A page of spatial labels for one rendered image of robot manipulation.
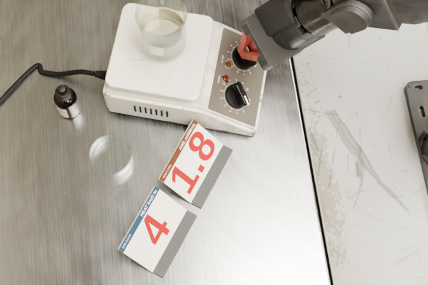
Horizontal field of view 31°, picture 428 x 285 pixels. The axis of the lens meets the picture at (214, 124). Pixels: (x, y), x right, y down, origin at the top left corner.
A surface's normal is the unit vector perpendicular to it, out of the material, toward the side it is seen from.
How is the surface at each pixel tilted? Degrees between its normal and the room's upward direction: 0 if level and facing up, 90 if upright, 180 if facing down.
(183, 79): 0
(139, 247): 40
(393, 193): 0
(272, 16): 70
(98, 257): 0
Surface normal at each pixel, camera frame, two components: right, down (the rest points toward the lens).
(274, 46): 0.50, -0.22
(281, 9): -0.72, 0.43
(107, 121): 0.03, -0.35
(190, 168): 0.59, 0.02
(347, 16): -0.48, 0.82
